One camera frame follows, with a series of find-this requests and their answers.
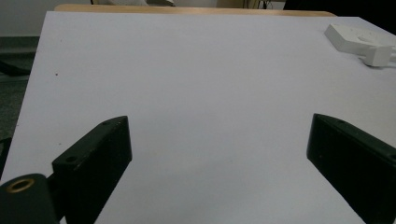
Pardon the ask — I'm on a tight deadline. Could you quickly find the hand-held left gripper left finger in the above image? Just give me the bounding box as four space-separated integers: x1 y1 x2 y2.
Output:
51 115 134 224

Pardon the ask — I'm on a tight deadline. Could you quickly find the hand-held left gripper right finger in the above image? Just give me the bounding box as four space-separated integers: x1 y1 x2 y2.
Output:
305 113 396 224

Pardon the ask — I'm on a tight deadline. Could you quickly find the white plug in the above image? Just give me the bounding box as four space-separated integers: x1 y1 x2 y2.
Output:
361 45 396 67

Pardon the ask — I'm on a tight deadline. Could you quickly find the white power strip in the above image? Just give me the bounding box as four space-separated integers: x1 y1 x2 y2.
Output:
323 23 396 56

